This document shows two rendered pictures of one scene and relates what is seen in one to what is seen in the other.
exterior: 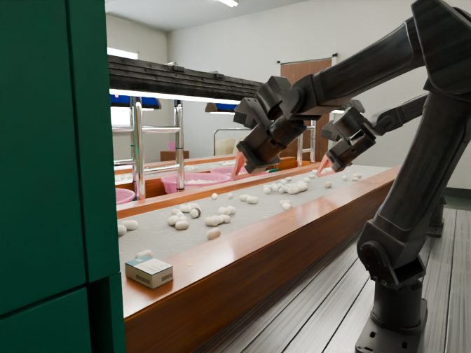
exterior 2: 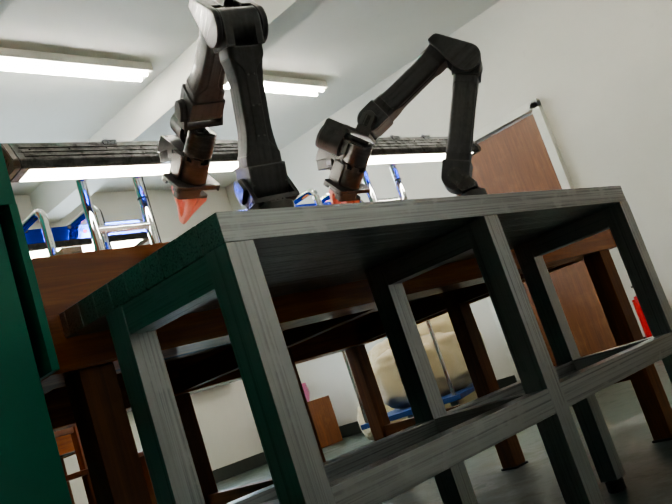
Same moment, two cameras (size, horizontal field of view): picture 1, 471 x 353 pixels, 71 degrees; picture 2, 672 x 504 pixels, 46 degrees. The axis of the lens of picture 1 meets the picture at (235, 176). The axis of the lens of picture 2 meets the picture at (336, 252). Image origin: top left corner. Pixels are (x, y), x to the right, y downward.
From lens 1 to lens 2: 1.08 m
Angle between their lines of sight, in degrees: 20
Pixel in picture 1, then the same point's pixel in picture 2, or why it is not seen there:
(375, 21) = (581, 19)
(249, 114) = (168, 147)
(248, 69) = (390, 193)
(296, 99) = (178, 108)
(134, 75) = (57, 153)
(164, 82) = (91, 155)
